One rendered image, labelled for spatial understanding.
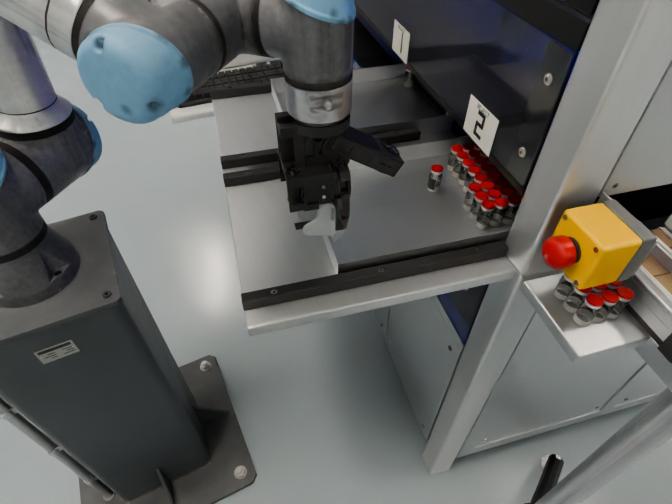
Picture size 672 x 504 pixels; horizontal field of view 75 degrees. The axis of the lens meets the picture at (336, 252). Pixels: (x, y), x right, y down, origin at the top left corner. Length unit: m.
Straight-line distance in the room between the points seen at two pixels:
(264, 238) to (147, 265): 1.33
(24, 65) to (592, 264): 0.78
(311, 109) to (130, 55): 0.19
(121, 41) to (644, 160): 0.57
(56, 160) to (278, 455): 1.01
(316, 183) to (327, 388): 1.07
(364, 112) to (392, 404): 0.93
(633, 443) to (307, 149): 0.67
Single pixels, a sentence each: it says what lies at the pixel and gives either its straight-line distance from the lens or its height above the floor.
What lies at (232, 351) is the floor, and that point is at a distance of 1.65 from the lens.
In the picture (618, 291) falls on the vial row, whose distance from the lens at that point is 0.68.
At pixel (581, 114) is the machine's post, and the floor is 1.13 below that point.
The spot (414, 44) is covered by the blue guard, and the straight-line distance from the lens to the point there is 0.95.
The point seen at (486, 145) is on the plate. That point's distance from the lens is 0.72.
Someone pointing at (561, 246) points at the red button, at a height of 1.01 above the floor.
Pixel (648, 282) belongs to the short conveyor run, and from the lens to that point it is 0.70.
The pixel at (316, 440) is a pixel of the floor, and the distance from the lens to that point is 1.47.
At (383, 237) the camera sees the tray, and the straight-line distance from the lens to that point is 0.71.
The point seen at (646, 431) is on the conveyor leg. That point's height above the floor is 0.71.
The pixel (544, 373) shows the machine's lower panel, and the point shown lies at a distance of 1.09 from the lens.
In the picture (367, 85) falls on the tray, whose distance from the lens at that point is 1.15.
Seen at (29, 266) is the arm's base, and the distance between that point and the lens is 0.85.
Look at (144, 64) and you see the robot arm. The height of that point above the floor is 1.23.
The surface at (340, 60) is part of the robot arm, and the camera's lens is 0.48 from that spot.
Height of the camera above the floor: 1.37
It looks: 46 degrees down
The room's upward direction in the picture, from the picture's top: straight up
